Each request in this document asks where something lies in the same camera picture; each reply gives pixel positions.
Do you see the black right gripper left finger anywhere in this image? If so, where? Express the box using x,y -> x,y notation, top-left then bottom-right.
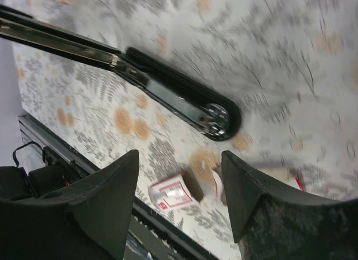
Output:
1,149 -> 139,259

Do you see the red white staple box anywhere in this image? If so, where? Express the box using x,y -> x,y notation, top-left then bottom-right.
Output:
148,170 -> 204,212

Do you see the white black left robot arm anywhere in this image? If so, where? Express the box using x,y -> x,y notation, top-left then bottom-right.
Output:
1,141 -> 81,201

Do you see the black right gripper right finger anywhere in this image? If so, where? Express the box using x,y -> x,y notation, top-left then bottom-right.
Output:
221,151 -> 357,259

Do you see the floral patterned table mat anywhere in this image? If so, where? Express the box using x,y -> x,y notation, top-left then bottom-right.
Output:
11,0 -> 358,260

